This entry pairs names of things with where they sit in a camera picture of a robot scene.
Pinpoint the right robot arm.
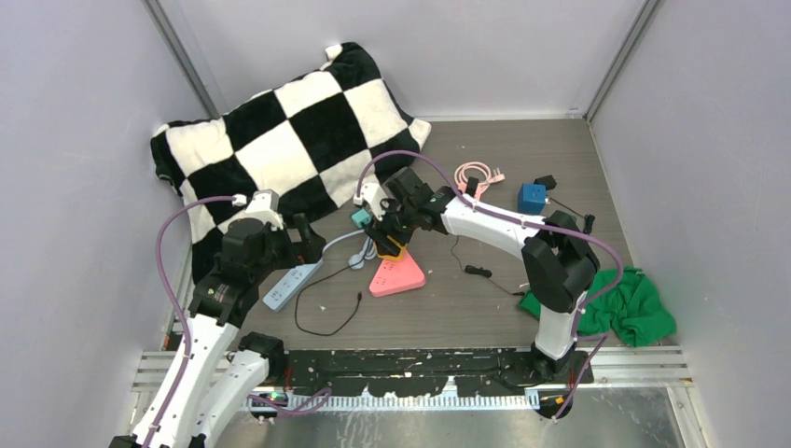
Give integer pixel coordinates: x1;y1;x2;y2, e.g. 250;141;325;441
354;167;600;384

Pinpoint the pink round power strip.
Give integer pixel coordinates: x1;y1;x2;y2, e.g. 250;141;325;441
453;161;506;200

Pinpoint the pink triangular power strip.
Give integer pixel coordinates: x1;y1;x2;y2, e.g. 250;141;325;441
368;252;426;298

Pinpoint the light blue power strip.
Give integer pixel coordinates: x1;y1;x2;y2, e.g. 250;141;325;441
262;229;380;313

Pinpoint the yellow cube socket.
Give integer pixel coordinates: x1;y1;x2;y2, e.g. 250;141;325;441
375;237;406;261

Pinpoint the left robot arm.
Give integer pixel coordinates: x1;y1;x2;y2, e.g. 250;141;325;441
110;212;326;447

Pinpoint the green cloth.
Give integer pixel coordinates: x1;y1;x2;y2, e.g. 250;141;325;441
518;267;678;348

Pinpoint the black white checkered pillow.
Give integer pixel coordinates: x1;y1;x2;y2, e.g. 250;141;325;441
150;42;432;280

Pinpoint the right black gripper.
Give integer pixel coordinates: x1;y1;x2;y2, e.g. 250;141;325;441
366;193;419;257

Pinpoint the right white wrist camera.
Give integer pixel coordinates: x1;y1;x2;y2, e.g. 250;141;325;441
353;182;390;221

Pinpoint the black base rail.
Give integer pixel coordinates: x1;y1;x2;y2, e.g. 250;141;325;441
277;348;594;398

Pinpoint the blue cube socket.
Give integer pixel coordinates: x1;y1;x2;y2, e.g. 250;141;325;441
517;183;548;215

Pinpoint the teal usb charger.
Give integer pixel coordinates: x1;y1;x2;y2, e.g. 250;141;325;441
351;209;372;229

